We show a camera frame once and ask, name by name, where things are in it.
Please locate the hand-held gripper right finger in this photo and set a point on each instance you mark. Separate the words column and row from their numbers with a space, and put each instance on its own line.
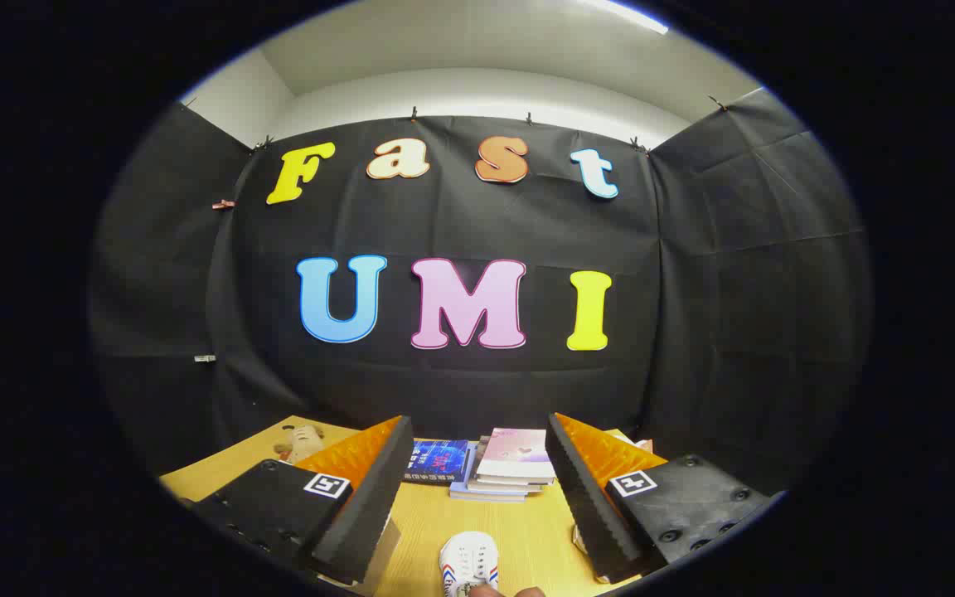
column 589, row 497

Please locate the white paperback book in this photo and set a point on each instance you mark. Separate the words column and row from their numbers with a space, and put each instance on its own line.
column 506, row 486

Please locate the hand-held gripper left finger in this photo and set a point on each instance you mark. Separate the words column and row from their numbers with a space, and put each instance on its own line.
column 366, row 506

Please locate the black backdrop cloth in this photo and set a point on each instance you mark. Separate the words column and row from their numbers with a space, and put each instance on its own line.
column 461, row 224

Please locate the brown plush toy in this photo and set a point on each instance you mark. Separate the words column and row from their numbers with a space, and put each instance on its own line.
column 299, row 441

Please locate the light blue book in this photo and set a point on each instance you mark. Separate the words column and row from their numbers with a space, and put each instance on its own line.
column 486, row 497

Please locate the dark blue book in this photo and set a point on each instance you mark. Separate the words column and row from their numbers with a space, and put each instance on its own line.
column 438, row 460

